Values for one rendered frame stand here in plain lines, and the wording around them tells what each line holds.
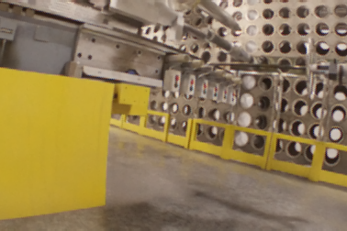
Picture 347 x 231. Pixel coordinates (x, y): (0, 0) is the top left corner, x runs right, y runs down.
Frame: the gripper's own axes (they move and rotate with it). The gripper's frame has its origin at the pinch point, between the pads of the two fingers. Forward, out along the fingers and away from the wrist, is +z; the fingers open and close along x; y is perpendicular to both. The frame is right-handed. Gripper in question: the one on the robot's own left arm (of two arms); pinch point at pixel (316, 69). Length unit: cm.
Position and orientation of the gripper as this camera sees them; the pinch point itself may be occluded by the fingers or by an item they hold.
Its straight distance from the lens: 138.2
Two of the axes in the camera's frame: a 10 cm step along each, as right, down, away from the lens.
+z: -7.2, -1.4, 6.8
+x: -5.6, 6.9, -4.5
